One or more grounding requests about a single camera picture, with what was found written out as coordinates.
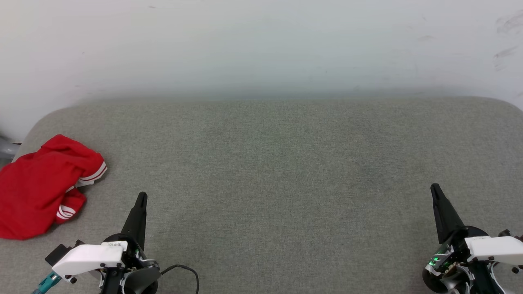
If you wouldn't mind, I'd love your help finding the red shirt with white sleeves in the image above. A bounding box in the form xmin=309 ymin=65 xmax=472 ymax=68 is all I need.
xmin=0 ymin=134 xmax=108 ymax=240

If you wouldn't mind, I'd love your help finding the grey fabric sofa cushion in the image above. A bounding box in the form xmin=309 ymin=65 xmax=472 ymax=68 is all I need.
xmin=0 ymin=96 xmax=523 ymax=294

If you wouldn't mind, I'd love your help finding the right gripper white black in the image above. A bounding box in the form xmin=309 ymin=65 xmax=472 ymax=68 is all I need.
xmin=426 ymin=183 xmax=523 ymax=274

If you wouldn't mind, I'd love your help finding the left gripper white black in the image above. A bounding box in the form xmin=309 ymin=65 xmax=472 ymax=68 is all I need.
xmin=52 ymin=192 xmax=161 ymax=294

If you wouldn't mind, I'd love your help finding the grey curved plastic object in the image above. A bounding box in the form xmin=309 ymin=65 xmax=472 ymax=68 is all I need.
xmin=0 ymin=136 xmax=22 ymax=160

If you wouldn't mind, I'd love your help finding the teal left camera cable connector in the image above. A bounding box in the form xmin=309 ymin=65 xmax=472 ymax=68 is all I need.
xmin=32 ymin=272 xmax=63 ymax=294

